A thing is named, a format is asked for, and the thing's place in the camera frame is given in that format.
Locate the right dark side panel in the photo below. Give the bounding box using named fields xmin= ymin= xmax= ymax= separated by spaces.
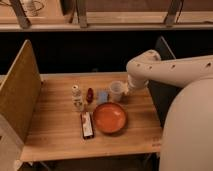
xmin=148 ymin=36 xmax=180 ymax=127

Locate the dark red small object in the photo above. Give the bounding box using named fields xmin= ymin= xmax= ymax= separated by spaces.
xmin=86 ymin=88 xmax=94 ymax=103

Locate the blue sponge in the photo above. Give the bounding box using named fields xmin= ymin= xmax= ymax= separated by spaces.
xmin=97 ymin=90 xmax=109 ymax=104

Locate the wooden shelf with brackets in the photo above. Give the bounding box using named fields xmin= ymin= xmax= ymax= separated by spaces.
xmin=0 ymin=0 xmax=213 ymax=32

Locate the small clear labelled bottle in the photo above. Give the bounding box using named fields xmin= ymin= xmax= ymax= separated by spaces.
xmin=71 ymin=85 xmax=84 ymax=112

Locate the left wooden side panel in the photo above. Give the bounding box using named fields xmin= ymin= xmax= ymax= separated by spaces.
xmin=0 ymin=40 xmax=41 ymax=171

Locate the orange round bowl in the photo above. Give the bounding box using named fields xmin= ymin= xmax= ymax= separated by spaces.
xmin=93 ymin=102 xmax=127 ymax=134

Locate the translucent plastic cup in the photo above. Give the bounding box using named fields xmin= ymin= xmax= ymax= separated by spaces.
xmin=109 ymin=81 xmax=124 ymax=102

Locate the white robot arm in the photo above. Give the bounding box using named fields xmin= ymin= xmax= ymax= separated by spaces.
xmin=126 ymin=50 xmax=213 ymax=171

